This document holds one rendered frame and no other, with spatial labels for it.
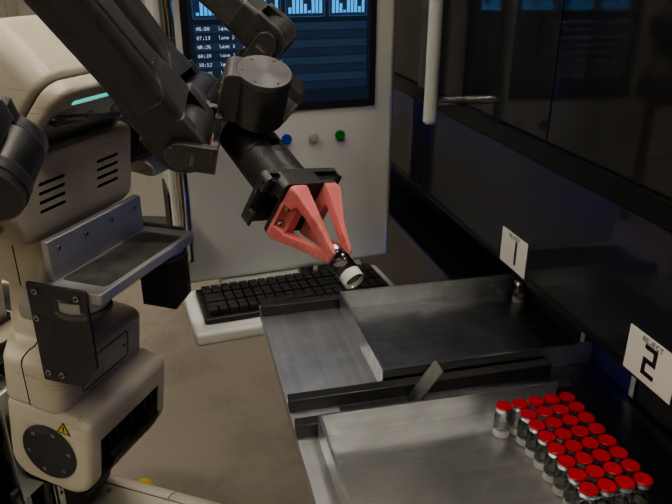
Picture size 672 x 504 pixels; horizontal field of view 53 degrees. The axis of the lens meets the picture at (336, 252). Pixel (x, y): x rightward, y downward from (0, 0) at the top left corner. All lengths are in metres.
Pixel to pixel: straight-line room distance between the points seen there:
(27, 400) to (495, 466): 0.72
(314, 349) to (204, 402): 1.46
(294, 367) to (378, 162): 0.64
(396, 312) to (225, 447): 1.22
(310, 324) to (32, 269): 0.45
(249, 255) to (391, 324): 0.47
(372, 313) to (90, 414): 0.49
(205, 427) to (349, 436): 1.52
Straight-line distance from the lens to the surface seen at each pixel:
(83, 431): 1.14
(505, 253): 1.15
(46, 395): 1.15
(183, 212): 1.38
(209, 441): 2.34
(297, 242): 0.68
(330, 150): 1.48
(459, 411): 0.95
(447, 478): 0.86
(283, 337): 1.12
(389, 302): 1.23
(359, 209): 1.54
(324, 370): 1.04
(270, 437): 2.33
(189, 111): 0.75
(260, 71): 0.70
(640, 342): 0.88
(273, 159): 0.71
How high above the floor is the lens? 1.45
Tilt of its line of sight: 23 degrees down
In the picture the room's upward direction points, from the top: straight up
